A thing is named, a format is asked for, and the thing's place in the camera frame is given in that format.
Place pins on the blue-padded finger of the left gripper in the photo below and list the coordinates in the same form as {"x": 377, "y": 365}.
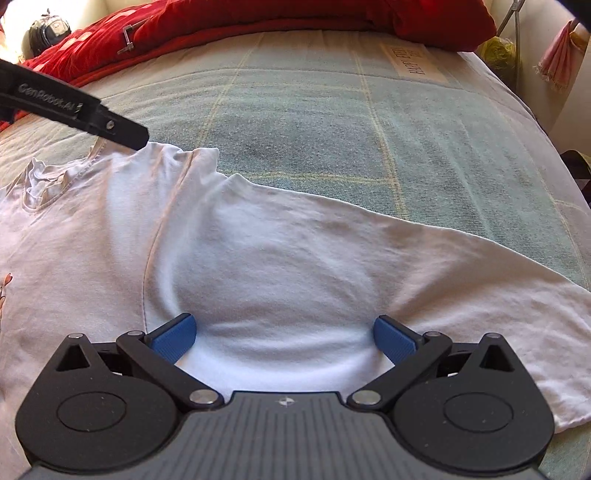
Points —
{"x": 120, "y": 130}

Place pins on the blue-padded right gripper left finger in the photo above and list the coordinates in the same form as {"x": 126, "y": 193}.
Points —
{"x": 153, "y": 356}

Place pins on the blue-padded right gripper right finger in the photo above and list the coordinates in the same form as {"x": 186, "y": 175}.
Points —
{"x": 414, "y": 357}

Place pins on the white t-shirt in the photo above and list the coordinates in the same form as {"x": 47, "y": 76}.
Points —
{"x": 284, "y": 286}

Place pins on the red quilt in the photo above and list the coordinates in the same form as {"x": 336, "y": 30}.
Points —
{"x": 142, "y": 32}

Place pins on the green plaid bed sheet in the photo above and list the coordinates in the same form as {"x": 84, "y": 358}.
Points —
{"x": 328, "y": 113}

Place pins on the yellow plastic bag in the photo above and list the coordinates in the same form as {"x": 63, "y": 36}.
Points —
{"x": 500, "y": 55}

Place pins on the pink curtain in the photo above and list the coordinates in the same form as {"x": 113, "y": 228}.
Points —
{"x": 556, "y": 64}

